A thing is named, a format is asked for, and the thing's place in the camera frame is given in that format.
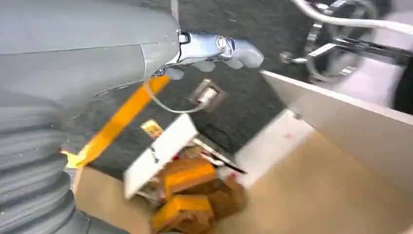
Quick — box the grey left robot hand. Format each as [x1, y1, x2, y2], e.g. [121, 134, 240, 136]
[0, 0, 264, 112]

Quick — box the orange floor tape strip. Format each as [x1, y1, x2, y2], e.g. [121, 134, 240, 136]
[60, 75, 170, 169]

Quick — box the yellow floor sticker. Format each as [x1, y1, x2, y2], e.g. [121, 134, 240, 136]
[140, 119, 164, 140]

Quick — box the ribbed grey left arm sleeve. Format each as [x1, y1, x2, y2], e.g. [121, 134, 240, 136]
[0, 92, 130, 234]

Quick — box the metal floor socket plate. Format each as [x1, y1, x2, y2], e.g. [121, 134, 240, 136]
[188, 78, 227, 113]

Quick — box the white flat board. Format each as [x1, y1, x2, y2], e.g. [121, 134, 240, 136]
[123, 113, 199, 200]

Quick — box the orange brown parcel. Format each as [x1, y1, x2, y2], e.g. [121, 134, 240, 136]
[163, 163, 217, 198]
[151, 195, 215, 234]

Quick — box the black thin rod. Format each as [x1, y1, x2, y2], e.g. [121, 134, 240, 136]
[203, 151, 247, 175]

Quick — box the brown cardboard parcel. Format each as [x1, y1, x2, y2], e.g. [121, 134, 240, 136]
[209, 174, 248, 220]

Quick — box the chrome wheeled chair base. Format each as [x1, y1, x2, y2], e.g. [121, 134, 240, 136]
[279, 0, 413, 85]

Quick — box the thin white cable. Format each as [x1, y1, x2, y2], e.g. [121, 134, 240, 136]
[143, 80, 207, 114]

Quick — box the thick white cable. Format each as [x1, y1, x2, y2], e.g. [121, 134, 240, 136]
[290, 0, 413, 36]

